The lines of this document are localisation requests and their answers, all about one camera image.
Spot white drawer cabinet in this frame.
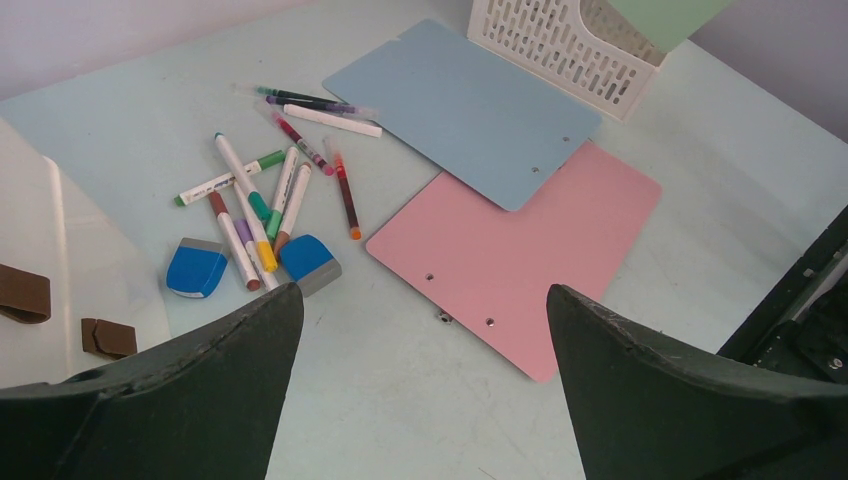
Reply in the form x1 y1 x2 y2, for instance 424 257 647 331
1 121 171 388

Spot white marker brown cap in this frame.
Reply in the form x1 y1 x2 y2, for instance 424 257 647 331
208 191 261 292

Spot white marker yellow cap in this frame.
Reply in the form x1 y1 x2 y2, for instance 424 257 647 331
233 182 278 273

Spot red transparent pen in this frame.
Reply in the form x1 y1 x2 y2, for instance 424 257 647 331
255 100 335 176

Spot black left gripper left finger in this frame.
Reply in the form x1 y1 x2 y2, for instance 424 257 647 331
1 283 304 479

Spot white marker green cap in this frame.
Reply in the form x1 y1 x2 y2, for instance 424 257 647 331
173 150 285 207

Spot blue eraser right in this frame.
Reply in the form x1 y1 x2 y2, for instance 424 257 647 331
279 235 343 297

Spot white perforated file organizer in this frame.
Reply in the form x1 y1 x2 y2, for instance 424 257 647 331
467 0 666 122

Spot blue clipboard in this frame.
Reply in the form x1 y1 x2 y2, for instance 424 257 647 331
323 19 602 211

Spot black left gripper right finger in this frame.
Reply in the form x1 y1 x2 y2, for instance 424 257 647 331
546 284 847 479

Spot pink clipboard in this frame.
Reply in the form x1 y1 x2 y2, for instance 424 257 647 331
366 142 662 383

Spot green transparent pen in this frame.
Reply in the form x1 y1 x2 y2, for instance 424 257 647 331
233 83 337 103

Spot white chalk stick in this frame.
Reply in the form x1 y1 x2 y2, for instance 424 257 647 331
283 104 383 138

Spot white marker teal tip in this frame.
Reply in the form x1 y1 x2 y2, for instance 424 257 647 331
214 132 271 222

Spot blue eraser left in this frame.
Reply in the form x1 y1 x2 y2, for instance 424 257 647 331
165 237 228 298

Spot blue eraser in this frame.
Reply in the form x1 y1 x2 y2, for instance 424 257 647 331
165 237 228 298
279 235 343 297

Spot white marker green tip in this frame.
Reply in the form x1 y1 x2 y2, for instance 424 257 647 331
265 146 299 243

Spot white marker purple cap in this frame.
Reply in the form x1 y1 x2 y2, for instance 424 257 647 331
234 218 279 291

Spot white marker brown tip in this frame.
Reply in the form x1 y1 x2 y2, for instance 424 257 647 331
272 163 312 257

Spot red pen orange cap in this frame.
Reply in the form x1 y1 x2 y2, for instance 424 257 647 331
323 135 362 240

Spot green clipboard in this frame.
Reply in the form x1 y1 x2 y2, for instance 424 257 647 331
609 0 734 53

